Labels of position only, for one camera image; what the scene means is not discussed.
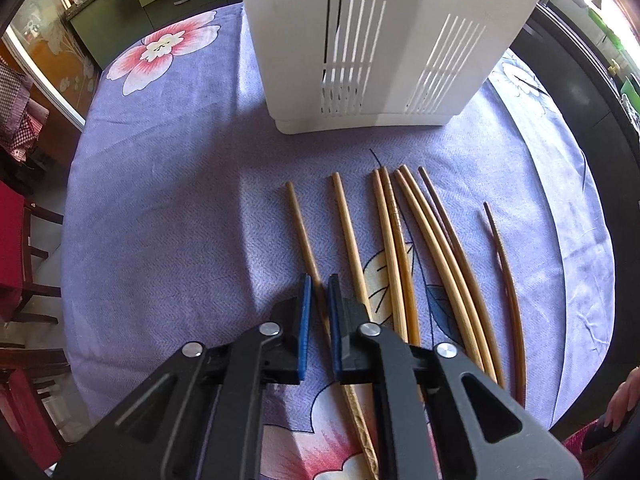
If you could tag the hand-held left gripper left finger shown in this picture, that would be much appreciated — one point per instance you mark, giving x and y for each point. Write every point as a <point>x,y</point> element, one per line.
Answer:
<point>305,320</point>

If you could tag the etched sliding glass door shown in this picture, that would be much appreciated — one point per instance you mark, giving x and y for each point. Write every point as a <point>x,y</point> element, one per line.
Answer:
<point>50,50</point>

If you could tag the person's right hand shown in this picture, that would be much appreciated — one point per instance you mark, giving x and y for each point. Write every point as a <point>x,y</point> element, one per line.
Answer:
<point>622,400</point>

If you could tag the light bamboo chopstick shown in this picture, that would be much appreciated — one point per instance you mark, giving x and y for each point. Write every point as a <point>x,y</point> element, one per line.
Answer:
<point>430,246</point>
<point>441,245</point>
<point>300,230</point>
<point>383,225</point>
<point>345,220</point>

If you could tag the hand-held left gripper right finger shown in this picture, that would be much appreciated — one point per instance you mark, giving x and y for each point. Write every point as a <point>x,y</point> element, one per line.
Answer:
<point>334,330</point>

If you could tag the purple floral tablecloth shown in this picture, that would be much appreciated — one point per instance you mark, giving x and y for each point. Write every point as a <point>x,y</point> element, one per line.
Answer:
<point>175,235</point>

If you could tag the red chair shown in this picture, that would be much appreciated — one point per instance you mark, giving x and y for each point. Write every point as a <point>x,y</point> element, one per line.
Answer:
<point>10,240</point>
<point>25,400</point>

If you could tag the green plastic container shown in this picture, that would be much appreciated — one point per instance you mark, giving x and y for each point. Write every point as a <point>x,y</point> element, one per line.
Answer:
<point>631,87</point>

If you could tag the small yellow object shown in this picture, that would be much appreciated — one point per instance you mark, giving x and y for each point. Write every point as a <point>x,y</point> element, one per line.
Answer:
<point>612,66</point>

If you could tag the checked apron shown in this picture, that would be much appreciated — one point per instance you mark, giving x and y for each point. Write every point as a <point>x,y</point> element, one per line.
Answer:
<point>15,105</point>

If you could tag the white slotted utensil holder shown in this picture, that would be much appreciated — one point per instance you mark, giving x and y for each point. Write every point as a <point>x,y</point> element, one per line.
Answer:
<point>290,35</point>

